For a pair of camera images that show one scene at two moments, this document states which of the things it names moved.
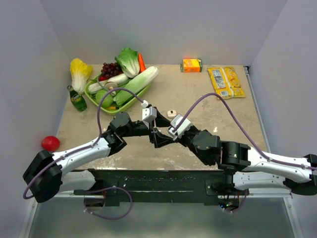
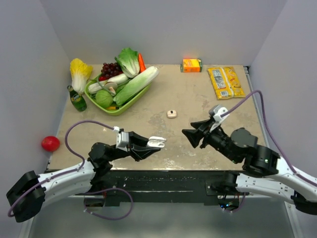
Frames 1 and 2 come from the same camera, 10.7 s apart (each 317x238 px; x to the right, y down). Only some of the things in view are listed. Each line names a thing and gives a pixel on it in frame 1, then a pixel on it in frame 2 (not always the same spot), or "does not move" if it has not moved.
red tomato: (50, 143) does not move
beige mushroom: (111, 86) does not move
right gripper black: (180, 140) → (193, 135)
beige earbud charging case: (171, 114) does not move
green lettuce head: (129, 61) does not move
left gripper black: (159, 140) → (139, 149)
